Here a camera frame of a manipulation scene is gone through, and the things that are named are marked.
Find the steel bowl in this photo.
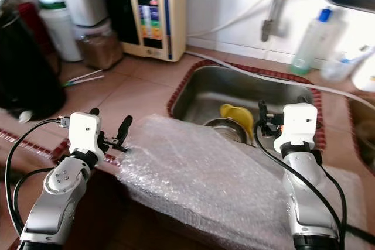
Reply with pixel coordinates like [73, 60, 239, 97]
[204, 118, 248, 144]

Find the white stick green tip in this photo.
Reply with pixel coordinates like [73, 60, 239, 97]
[67, 69, 103, 81]
[64, 75, 106, 87]

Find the large steel sink basin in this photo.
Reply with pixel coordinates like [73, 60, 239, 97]
[167, 60, 326, 151]

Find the brown powder jar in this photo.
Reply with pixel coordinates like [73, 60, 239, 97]
[76, 25, 124, 69]

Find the black kettle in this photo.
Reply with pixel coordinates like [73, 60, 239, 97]
[0, 7, 68, 121]

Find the white canister green band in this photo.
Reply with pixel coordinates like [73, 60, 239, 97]
[38, 1, 83, 62]

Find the soap bottle blue cap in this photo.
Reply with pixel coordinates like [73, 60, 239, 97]
[290, 8, 343, 76]

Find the clear plastic cup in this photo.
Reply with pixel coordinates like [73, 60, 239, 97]
[322, 51, 370, 82]

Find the clear bubble wrap sheet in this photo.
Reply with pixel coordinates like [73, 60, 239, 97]
[117, 114, 375, 250]

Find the tall white plastic bottle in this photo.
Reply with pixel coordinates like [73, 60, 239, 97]
[352, 57, 375, 93]

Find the dark red canister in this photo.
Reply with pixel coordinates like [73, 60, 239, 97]
[16, 2, 56, 49]

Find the cream water ionizer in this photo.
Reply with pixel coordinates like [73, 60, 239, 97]
[123, 0, 188, 62]

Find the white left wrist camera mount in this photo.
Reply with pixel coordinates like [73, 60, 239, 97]
[67, 111, 103, 158]

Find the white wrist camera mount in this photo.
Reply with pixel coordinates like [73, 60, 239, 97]
[67, 111, 103, 158]
[274, 102, 319, 154]

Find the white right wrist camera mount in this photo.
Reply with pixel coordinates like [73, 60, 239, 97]
[274, 102, 319, 154]

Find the long white drain hose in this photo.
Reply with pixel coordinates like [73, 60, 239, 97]
[185, 51, 375, 110]

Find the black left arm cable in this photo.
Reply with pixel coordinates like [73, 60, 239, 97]
[5, 118, 71, 245]

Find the thin white supply hose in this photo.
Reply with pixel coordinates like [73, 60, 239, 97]
[186, 0, 279, 39]

